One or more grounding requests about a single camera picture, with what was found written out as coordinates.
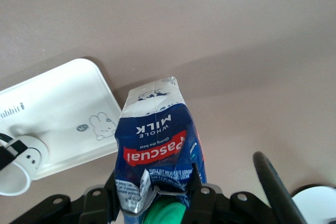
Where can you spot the blue milk carton green cap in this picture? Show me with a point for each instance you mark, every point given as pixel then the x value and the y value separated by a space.
pixel 157 134

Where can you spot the white smiley face mug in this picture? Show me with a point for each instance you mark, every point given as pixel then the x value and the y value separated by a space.
pixel 31 166

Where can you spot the white rabbit print tray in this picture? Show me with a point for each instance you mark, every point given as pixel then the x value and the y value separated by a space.
pixel 65 98

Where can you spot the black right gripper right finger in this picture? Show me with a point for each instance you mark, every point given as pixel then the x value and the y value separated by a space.
pixel 207 208

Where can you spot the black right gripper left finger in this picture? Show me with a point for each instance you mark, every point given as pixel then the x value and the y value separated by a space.
pixel 97 205

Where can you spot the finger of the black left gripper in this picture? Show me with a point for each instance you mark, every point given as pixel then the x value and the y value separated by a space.
pixel 17 146
pixel 5 158

